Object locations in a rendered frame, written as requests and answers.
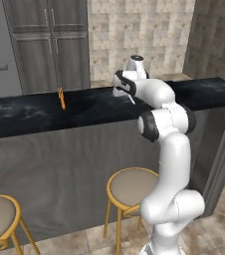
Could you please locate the grey fridge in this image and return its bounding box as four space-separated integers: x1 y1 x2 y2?
0 0 23 100

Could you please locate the silver metallic utensil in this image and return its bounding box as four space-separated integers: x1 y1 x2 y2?
126 94 136 106

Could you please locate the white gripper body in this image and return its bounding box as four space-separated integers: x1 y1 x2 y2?
112 86 129 99

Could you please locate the grey kitchen island base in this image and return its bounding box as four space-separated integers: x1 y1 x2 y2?
0 105 225 249

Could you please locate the tall grey cupboard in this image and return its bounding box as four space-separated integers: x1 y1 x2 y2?
2 0 92 96

